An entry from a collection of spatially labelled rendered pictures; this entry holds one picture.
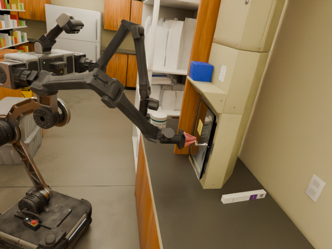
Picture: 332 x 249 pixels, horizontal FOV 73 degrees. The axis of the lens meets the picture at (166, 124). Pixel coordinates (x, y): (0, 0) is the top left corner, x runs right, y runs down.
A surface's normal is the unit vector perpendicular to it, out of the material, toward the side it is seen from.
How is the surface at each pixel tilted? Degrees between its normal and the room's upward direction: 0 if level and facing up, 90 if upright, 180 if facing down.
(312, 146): 90
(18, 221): 0
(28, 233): 0
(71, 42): 90
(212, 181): 90
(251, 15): 90
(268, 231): 0
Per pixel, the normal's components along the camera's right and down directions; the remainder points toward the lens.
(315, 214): -0.98, -0.04
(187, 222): 0.14, -0.90
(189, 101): 0.18, 0.43
